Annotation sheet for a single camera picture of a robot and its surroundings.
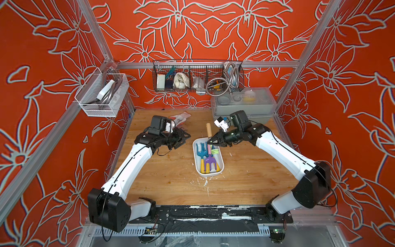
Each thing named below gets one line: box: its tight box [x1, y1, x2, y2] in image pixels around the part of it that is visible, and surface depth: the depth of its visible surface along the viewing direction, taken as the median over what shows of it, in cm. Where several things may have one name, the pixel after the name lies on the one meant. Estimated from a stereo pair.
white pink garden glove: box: [168, 110, 192, 128], surface depth 116 cm
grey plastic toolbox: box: [210, 86, 278, 124], surface depth 105 cm
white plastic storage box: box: [192, 136, 225, 177], surface depth 90 cm
